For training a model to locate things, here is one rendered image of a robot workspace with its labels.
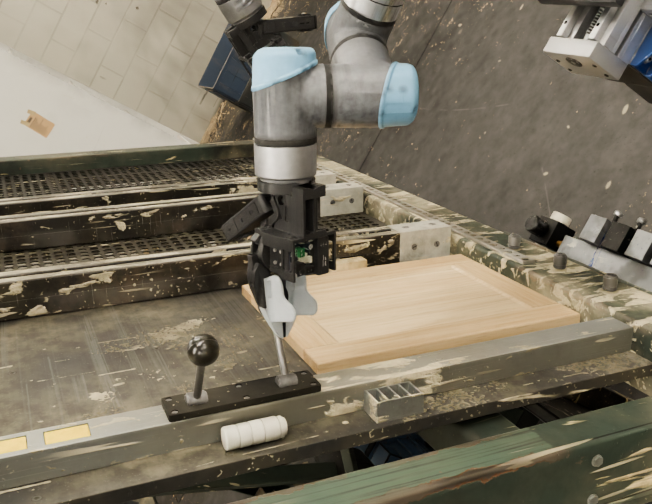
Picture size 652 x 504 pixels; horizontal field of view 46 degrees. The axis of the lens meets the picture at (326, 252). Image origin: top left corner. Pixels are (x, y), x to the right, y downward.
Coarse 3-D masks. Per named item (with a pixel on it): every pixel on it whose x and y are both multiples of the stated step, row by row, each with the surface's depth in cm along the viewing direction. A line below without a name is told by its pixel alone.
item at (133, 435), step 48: (528, 336) 116; (576, 336) 116; (624, 336) 119; (336, 384) 101; (384, 384) 103; (432, 384) 106; (96, 432) 90; (144, 432) 91; (192, 432) 93; (0, 480) 85
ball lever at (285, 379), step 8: (280, 344) 100; (280, 352) 100; (280, 360) 100; (280, 368) 100; (280, 376) 99; (288, 376) 99; (296, 376) 100; (280, 384) 98; (288, 384) 99; (296, 384) 99
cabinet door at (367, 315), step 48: (336, 288) 144; (384, 288) 143; (432, 288) 143; (480, 288) 143; (528, 288) 142; (288, 336) 123; (336, 336) 122; (384, 336) 121; (432, 336) 121; (480, 336) 123
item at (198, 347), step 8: (200, 336) 87; (208, 336) 87; (192, 344) 87; (200, 344) 86; (208, 344) 86; (216, 344) 87; (192, 352) 86; (200, 352) 86; (208, 352) 86; (216, 352) 87; (192, 360) 87; (200, 360) 86; (208, 360) 87; (200, 368) 90; (200, 376) 91; (200, 384) 92; (192, 392) 95; (200, 392) 93; (192, 400) 94; (200, 400) 94
